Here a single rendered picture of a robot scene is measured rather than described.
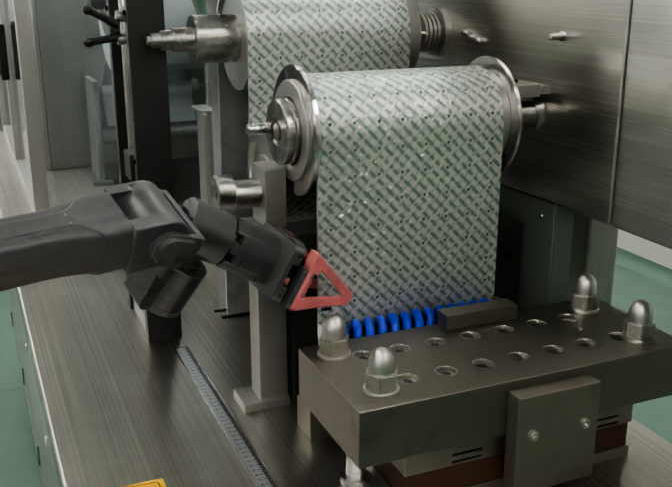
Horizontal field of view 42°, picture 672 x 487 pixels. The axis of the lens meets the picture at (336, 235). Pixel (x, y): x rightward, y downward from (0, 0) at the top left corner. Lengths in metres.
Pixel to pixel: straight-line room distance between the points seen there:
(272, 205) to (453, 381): 0.30
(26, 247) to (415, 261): 0.46
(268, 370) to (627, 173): 0.48
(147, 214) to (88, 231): 0.06
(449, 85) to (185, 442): 0.51
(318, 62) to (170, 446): 0.53
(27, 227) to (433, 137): 0.46
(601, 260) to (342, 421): 0.63
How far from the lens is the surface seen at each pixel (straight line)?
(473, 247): 1.07
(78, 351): 1.32
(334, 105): 0.96
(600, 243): 1.37
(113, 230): 0.82
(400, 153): 0.99
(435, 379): 0.90
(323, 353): 0.94
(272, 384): 1.11
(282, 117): 0.97
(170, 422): 1.10
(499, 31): 1.22
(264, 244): 0.93
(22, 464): 2.87
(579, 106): 1.09
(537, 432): 0.92
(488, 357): 0.95
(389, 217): 1.00
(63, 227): 0.81
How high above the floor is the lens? 1.43
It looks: 17 degrees down
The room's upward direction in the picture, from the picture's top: straight up
